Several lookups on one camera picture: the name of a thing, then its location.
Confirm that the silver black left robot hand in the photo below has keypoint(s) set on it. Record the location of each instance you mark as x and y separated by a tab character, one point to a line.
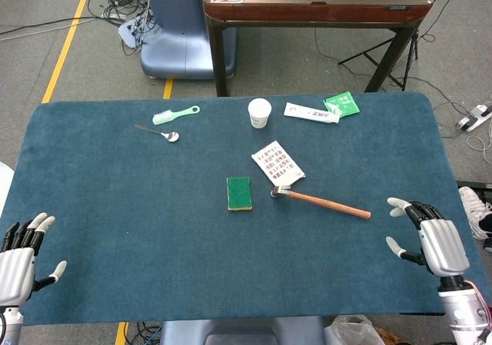
15	268

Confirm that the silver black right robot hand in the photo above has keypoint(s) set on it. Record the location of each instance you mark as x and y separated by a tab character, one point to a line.
442	245

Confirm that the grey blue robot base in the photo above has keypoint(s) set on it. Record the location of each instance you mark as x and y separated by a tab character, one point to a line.
238	331

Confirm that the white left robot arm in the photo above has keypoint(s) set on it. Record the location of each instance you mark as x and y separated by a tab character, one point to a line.
9	326

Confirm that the green yellow sponge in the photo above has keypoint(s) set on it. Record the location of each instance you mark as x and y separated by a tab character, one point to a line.
239	192

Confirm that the white sneaker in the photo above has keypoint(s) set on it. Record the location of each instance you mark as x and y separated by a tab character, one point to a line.
471	206

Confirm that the white robot body shell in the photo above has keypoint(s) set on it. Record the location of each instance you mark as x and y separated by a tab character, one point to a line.
4	187

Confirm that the blue table cloth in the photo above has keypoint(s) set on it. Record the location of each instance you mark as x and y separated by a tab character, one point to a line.
115	206

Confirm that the clear plastic bag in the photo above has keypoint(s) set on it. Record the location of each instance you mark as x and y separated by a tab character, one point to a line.
353	331

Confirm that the white power strip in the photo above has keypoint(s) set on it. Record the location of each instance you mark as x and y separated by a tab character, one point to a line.
474	116

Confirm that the green foil packet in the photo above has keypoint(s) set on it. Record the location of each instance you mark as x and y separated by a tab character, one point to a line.
346	103

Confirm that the white box with tile print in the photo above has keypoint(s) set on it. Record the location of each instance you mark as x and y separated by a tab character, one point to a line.
278	162

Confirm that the white toothpaste tube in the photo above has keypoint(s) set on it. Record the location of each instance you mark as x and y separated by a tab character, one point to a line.
307	112

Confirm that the black tripod stand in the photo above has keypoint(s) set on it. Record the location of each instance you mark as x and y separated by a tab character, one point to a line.
414	47

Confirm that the metal spoon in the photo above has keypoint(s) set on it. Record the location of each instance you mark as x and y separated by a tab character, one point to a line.
171	136

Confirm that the light green brush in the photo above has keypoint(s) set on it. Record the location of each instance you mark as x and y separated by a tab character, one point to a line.
173	115

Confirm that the white paper cup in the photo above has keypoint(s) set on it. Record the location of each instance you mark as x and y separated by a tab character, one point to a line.
259	114

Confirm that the brown mahjong table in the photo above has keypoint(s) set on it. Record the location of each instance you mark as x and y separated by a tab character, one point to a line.
307	10

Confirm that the grey blue machine pedestal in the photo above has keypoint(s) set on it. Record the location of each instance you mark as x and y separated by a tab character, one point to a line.
180	34

